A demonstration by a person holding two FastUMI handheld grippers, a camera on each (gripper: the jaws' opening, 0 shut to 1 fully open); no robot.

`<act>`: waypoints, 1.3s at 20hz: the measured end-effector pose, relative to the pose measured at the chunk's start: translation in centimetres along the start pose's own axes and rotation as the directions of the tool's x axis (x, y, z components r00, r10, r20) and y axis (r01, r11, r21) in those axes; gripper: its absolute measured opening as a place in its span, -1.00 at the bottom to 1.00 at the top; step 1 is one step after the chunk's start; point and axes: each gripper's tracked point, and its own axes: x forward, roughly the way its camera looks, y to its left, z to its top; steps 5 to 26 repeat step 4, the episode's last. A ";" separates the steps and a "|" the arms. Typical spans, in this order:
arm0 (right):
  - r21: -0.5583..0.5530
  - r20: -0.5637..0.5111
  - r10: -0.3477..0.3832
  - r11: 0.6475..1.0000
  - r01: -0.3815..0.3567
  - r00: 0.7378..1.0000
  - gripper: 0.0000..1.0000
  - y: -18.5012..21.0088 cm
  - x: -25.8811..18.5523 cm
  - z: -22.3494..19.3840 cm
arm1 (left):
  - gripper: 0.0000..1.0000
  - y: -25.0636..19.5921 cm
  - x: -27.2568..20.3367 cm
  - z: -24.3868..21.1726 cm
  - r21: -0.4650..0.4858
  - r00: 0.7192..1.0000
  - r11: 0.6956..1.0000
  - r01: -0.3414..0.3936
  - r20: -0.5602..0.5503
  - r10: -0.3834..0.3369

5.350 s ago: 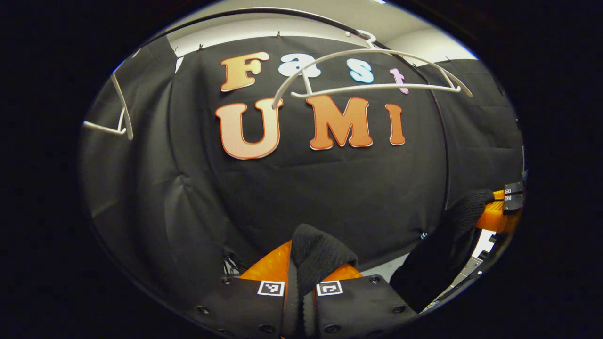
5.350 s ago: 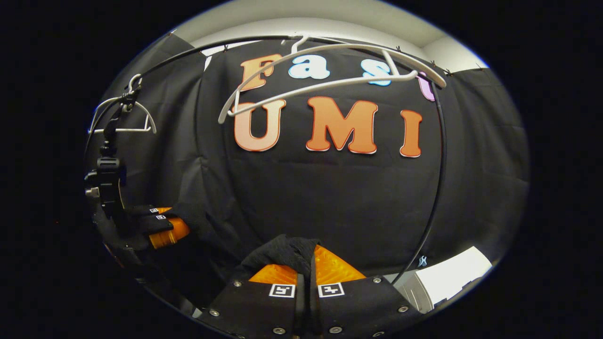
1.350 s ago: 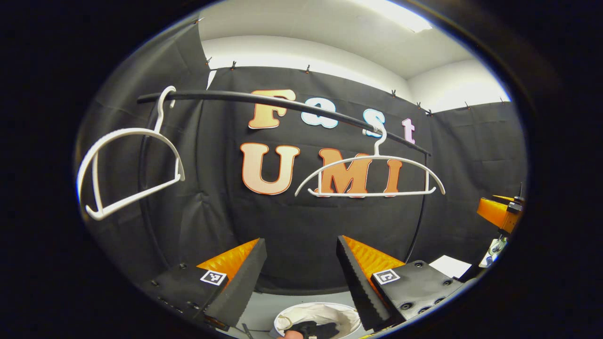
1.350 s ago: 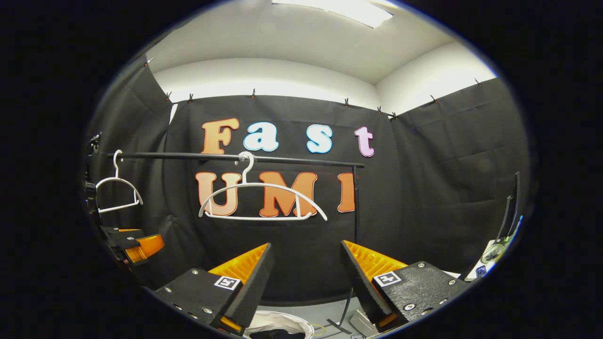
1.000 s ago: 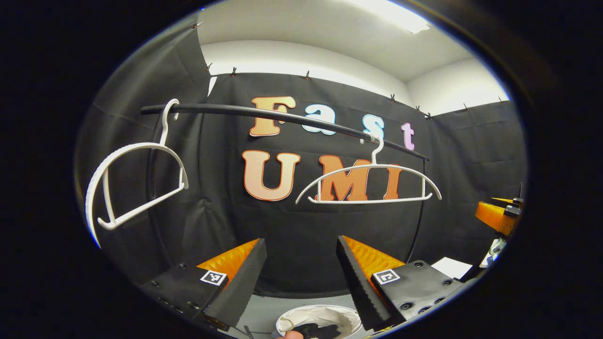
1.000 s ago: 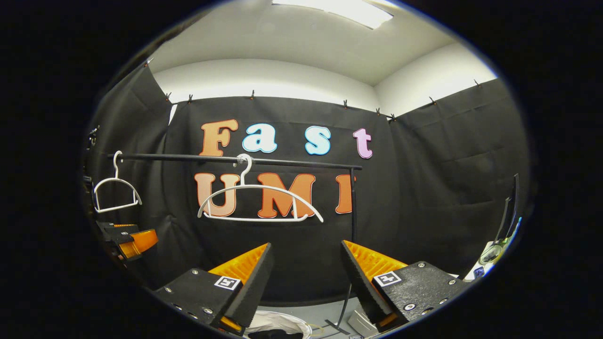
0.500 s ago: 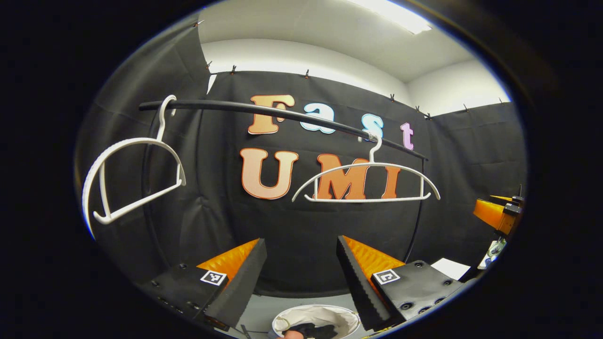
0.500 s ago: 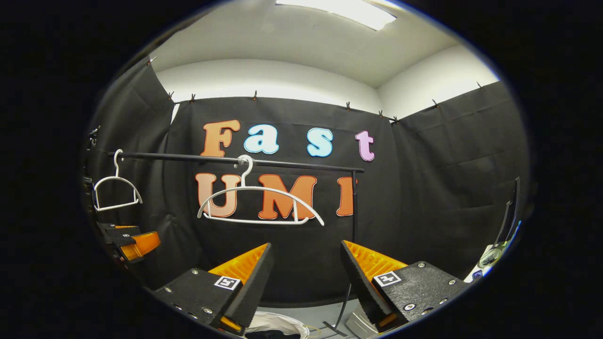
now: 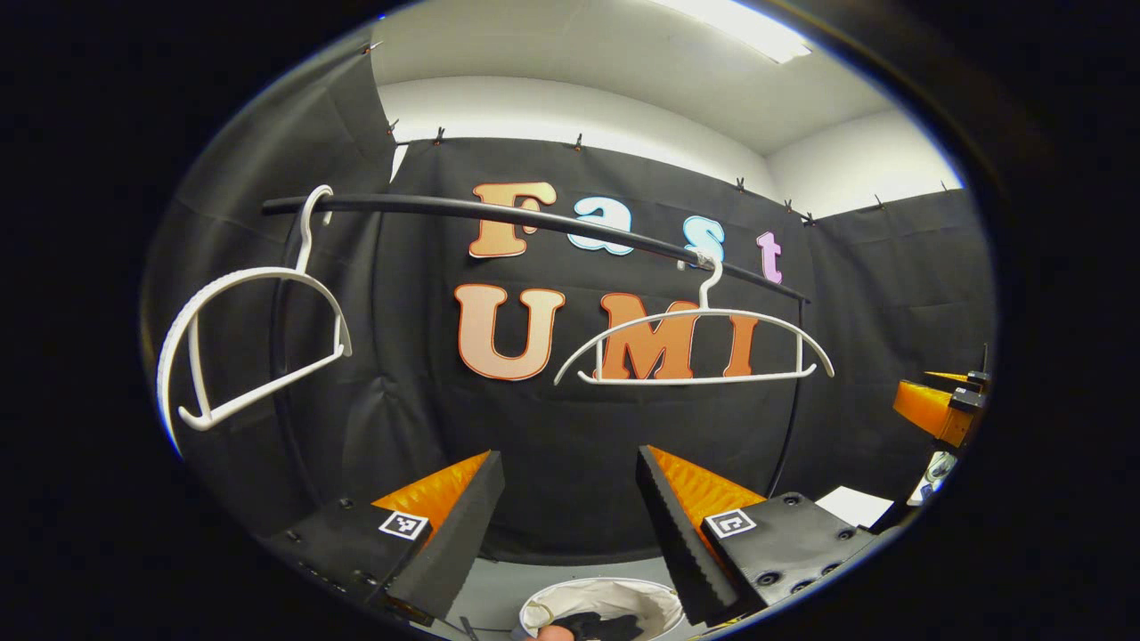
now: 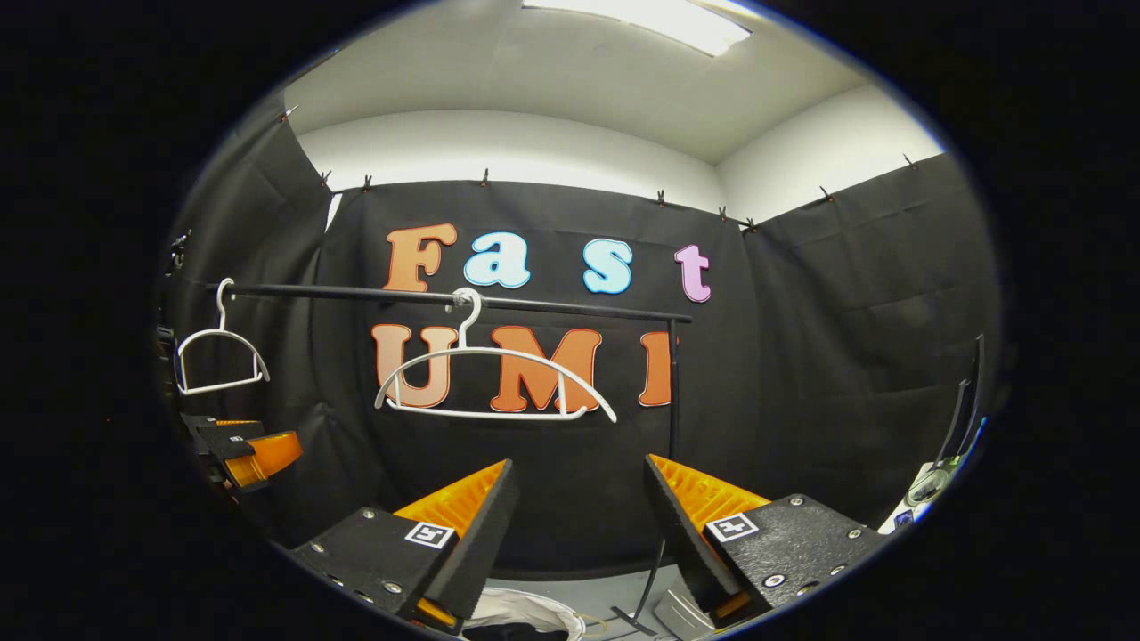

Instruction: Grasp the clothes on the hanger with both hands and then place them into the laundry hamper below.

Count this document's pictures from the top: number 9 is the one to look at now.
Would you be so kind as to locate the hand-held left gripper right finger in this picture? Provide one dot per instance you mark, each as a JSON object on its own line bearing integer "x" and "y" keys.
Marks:
{"x": 681, "y": 552}

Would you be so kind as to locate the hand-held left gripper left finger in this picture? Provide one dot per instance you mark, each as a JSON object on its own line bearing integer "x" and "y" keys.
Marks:
{"x": 463, "y": 534}

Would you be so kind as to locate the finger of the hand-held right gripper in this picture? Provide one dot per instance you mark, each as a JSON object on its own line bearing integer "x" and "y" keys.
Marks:
{"x": 962, "y": 377}
{"x": 931, "y": 409}

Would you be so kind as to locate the white laundry hamper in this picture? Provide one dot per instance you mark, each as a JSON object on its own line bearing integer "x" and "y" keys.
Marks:
{"x": 623, "y": 596}

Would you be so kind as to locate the black jacket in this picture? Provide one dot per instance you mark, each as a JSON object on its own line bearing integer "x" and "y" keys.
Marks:
{"x": 606, "y": 626}

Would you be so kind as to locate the white plastic hanger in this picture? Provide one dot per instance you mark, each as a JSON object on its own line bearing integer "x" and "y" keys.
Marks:
{"x": 258, "y": 273}
{"x": 704, "y": 311}

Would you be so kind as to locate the black backdrop cloth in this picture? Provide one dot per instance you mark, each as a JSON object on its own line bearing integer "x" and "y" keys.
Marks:
{"x": 552, "y": 445}

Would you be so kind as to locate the ceiling light panel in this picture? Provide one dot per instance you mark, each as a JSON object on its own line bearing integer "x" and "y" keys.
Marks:
{"x": 739, "y": 27}

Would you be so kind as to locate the black clothes rail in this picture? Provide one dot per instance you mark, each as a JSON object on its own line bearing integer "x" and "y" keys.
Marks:
{"x": 427, "y": 206}

